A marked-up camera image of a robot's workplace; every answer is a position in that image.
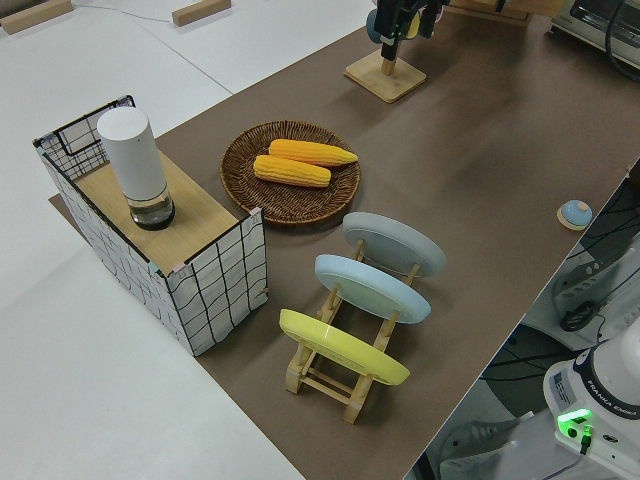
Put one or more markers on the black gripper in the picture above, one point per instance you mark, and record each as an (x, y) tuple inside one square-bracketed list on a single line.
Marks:
[(392, 17)]

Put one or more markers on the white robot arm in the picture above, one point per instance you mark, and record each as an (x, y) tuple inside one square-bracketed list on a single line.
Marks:
[(610, 380)]

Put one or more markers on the dark blue mug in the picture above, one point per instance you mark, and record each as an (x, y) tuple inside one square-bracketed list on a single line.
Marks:
[(371, 27)]

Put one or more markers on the wooden mug rack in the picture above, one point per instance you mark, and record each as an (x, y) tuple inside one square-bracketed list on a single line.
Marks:
[(385, 82)]

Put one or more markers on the yellow corn cob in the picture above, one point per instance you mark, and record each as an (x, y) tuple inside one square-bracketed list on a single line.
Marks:
[(310, 151), (290, 171)]

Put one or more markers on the large brown table mat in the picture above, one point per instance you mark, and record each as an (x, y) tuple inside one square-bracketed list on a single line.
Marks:
[(475, 150)]

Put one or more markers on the round brown wicker basket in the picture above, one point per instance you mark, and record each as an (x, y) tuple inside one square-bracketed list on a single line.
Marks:
[(280, 200)]

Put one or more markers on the grey plate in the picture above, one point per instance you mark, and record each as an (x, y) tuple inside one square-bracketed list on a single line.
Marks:
[(395, 240)]

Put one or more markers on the plain wooden block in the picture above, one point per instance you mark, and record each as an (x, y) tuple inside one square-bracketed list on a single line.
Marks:
[(200, 12), (35, 17)]

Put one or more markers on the white toaster oven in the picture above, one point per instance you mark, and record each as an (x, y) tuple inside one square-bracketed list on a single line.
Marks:
[(590, 25)]

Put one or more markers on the light blue plate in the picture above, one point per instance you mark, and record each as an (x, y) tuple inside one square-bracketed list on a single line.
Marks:
[(370, 290)]

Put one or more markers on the white cylindrical container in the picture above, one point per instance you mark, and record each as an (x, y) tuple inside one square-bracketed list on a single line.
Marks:
[(132, 160)]

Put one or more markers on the yellow plate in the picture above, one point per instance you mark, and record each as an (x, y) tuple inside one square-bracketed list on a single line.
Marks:
[(340, 347)]

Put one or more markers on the grey power strip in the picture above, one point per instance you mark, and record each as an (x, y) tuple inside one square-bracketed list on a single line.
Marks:
[(580, 285)]

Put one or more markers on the wooden dish rack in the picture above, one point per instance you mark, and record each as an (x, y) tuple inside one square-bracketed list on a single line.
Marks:
[(296, 377)]

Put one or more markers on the white power strip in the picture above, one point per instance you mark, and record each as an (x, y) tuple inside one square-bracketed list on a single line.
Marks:
[(475, 440)]

